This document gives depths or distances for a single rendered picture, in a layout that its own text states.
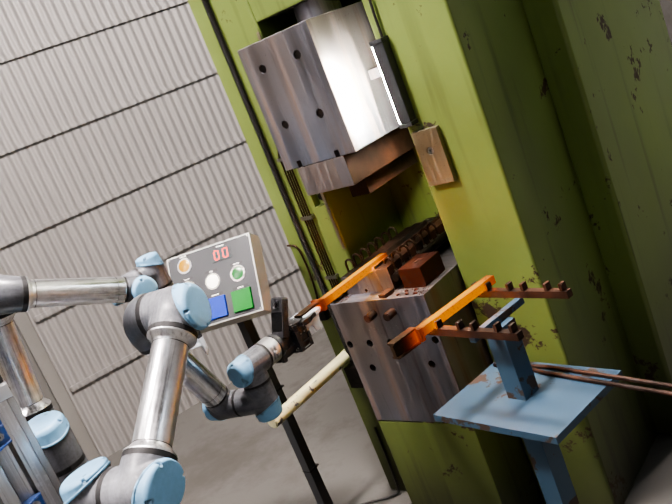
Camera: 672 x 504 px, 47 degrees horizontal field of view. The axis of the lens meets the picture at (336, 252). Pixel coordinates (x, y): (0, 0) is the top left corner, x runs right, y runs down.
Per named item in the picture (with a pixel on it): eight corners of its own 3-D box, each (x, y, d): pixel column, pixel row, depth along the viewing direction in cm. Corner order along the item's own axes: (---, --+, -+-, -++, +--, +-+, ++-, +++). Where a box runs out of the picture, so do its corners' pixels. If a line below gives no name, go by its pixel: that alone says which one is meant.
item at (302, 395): (280, 430, 254) (274, 416, 253) (269, 429, 258) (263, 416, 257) (354, 361, 285) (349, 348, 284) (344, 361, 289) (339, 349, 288)
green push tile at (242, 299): (253, 307, 259) (249, 286, 261) (234, 313, 261) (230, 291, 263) (255, 308, 261) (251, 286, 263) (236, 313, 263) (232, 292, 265)
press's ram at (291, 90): (378, 146, 221) (327, 9, 211) (285, 171, 247) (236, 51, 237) (447, 104, 250) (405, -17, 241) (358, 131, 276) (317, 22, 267)
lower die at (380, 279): (395, 290, 240) (385, 265, 238) (347, 295, 254) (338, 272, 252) (458, 236, 270) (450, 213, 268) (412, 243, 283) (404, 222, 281)
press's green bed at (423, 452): (518, 547, 248) (472, 424, 237) (423, 533, 274) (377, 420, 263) (580, 444, 287) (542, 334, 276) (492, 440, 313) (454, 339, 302)
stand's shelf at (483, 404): (558, 445, 177) (555, 437, 177) (435, 420, 209) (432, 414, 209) (623, 377, 194) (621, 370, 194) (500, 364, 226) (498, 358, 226)
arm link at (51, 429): (47, 480, 201) (23, 436, 198) (35, 468, 212) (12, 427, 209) (89, 454, 207) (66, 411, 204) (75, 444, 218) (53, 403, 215)
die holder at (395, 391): (472, 423, 237) (423, 295, 227) (377, 420, 262) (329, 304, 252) (542, 334, 276) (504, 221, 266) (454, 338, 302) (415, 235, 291)
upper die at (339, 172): (354, 185, 232) (343, 155, 230) (307, 196, 246) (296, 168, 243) (424, 141, 262) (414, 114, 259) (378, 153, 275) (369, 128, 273)
